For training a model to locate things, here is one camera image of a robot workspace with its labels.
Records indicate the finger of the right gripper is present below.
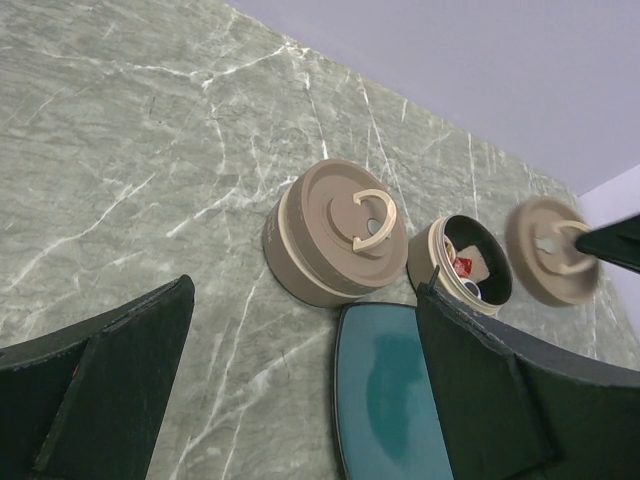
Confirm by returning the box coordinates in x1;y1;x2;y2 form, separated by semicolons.
574;214;640;273

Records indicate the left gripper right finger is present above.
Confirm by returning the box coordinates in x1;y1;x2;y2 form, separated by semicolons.
416;280;639;479

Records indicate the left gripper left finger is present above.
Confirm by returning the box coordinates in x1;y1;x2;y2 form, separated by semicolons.
1;275;195;479

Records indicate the small white porcelain cup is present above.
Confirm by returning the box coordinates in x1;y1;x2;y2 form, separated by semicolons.
462;278;482;299

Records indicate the sushi roll yellow centre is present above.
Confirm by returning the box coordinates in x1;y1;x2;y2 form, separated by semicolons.
456;245;490;283

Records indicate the small burger toy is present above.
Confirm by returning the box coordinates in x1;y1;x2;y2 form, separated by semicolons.
444;236;457;263

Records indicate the beige lid with handle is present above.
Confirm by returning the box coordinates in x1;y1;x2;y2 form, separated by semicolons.
284;159;408;297

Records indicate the red meat piece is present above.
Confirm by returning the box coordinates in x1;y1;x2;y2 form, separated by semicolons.
452;256;473;278

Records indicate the right steel lunch container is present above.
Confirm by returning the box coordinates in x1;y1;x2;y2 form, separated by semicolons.
407;215;513;315

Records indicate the steel lunch container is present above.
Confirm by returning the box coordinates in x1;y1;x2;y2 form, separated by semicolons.
262;190;398;309
407;215;513;315

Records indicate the left steel lunch container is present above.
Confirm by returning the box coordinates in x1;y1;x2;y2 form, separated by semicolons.
262;190;398;309

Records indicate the teal square plate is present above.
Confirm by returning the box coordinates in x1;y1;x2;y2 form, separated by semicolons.
332;302;453;479

